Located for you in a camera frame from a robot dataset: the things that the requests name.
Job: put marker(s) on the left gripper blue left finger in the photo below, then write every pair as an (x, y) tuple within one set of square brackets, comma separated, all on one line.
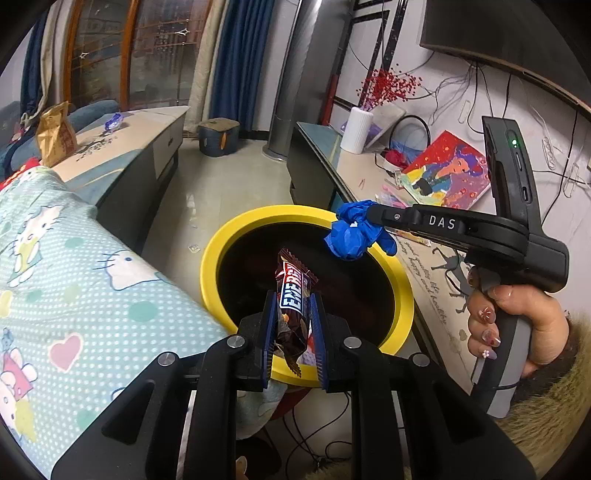
[(269, 324)]

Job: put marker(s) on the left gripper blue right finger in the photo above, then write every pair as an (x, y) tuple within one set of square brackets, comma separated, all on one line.
[(318, 333)]

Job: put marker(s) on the dark chocolate bar wrapper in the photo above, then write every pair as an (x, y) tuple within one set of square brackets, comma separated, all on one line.
[(294, 285)]

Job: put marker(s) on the blue paper ball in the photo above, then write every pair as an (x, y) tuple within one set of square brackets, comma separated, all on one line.
[(352, 234)]

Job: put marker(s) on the fuzzy olive sleeve forearm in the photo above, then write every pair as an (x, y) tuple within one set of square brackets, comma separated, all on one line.
[(550, 406)]

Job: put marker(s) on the right hand with painted nails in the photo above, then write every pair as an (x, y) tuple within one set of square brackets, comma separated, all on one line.
[(549, 327)]

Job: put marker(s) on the colourful diamond painting canvas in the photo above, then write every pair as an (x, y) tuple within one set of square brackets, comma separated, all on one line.
[(449, 173)]

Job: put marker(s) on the colourful bead tray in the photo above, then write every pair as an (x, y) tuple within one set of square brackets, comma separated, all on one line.
[(387, 196)]

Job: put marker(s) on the blue storage box stool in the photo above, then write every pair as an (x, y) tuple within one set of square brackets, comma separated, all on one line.
[(218, 136)]

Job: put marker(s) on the Hello Kitty patterned blanket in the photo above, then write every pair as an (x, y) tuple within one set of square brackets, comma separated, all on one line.
[(101, 356)]

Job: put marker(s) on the grey coffee table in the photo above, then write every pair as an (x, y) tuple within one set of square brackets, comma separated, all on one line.
[(125, 174)]

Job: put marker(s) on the white paper towel roll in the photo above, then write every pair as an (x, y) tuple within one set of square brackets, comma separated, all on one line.
[(357, 130)]

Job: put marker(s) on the silver tower air conditioner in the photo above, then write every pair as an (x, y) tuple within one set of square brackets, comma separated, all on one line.
[(315, 41)]

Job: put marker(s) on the red berry branch decoration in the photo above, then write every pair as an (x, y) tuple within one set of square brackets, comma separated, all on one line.
[(383, 87)]

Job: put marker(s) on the blue white crumpled wrapper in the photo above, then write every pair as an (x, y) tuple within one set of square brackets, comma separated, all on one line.
[(113, 123)]

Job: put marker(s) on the dark blue curtain right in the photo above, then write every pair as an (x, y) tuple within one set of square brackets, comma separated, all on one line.
[(239, 60)]

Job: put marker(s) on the dark blue curtain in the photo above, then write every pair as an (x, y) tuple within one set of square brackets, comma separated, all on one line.
[(31, 89), (239, 60)]

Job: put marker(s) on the gold paper snack bag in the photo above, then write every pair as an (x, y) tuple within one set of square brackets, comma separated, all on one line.
[(55, 136)]

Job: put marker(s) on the wooden glass sliding door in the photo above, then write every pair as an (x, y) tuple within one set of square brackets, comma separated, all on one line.
[(140, 54)]

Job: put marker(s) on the blue grey sectional sofa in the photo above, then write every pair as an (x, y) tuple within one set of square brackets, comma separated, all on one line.
[(23, 146)]

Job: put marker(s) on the dark blue curtain left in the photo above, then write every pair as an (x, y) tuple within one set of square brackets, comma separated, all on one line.
[(31, 89)]

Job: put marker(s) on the wall mounted television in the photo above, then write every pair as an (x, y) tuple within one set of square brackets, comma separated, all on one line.
[(545, 42)]

